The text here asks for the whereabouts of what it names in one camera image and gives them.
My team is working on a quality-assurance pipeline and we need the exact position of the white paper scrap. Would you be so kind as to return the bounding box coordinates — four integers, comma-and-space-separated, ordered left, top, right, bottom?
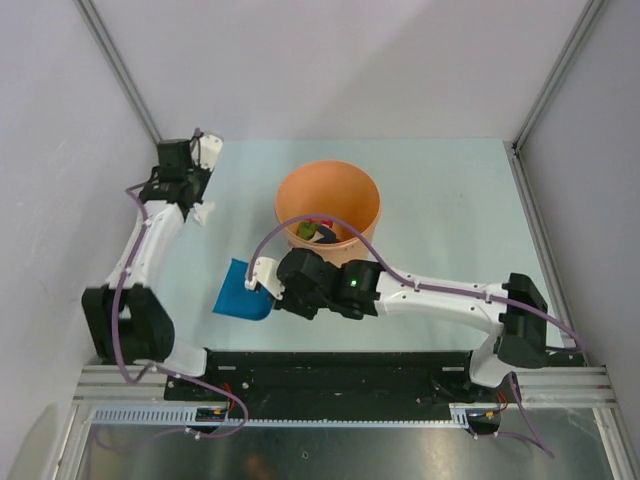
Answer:
192, 201, 216, 227

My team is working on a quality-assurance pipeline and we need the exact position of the blue plastic dustpan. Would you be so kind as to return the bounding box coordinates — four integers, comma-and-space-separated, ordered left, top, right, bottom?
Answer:
212, 259, 273, 321

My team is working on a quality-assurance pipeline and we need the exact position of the red paper scrap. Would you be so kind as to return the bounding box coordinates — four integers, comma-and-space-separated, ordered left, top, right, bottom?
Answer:
307, 218, 333, 228

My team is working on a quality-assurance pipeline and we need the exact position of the orange plastic bucket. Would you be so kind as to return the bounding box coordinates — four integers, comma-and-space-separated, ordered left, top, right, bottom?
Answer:
275, 160, 381, 266

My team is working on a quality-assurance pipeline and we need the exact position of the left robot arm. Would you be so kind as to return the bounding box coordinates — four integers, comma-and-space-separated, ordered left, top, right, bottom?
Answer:
81, 132, 223, 400

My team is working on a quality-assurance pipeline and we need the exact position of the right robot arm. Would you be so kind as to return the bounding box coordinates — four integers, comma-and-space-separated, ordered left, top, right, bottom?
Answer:
270, 248, 548, 401

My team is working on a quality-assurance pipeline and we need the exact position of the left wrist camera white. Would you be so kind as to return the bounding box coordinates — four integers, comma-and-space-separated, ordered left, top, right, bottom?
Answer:
195, 133, 224, 171

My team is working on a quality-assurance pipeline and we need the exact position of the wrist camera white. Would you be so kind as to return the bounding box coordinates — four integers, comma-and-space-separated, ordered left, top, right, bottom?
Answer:
195, 133, 224, 171
244, 257, 285, 300

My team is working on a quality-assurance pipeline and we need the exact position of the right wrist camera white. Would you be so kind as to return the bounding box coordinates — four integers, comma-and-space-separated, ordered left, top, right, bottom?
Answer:
244, 257, 285, 300

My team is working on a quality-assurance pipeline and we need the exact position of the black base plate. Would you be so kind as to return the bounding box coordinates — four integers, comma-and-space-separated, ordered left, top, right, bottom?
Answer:
164, 351, 514, 420

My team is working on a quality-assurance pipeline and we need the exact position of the white cable duct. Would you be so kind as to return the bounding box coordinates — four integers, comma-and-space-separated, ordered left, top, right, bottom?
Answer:
92, 405, 469, 429

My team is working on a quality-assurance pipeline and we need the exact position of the left aluminium corner post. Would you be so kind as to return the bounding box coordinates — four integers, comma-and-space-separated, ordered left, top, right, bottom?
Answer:
72, 0, 162, 144

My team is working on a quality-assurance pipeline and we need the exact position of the aluminium corner post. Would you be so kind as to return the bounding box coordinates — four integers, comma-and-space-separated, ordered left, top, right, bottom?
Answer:
72, 0, 162, 144
513, 0, 611, 151

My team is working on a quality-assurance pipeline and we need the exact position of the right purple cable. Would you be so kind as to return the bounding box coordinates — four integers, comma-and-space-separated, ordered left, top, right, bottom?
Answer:
248, 214, 589, 457

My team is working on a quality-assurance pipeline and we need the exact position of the aluminium frame rail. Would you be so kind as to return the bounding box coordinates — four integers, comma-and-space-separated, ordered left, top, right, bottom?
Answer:
72, 365, 618, 408

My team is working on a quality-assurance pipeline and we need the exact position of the right aluminium corner post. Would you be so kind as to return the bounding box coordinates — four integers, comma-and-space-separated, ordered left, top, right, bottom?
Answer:
513, 0, 611, 151

